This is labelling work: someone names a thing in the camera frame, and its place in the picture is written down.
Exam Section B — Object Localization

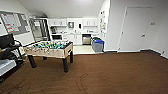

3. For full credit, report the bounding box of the white base cabinet door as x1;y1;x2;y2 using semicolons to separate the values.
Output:
75;34;83;46
68;34;77;46

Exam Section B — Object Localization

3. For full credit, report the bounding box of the blue lid waste bin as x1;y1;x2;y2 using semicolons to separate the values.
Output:
93;39;106;54

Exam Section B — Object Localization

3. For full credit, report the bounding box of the steel paper towel dispenser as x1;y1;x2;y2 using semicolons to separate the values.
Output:
67;21;75;29

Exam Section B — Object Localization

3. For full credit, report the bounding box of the built-in black microwave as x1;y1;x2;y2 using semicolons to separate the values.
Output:
52;34;63;41

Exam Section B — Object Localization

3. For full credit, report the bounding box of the green field foosball table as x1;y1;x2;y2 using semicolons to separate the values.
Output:
22;39;74;74

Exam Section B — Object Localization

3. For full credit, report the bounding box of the stainless steel refrigerator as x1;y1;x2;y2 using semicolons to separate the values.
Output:
29;18;51;43

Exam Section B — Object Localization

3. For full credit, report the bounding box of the white room door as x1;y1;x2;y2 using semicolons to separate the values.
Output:
118;6;154;53

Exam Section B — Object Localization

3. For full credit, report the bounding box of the grey bulletin board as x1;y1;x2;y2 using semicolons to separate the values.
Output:
0;10;31;36

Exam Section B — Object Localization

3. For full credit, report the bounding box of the treadmill machine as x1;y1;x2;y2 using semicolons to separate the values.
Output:
0;33;26;80

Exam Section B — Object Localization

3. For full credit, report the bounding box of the white paper sheet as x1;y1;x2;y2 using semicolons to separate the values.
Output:
1;13;22;34

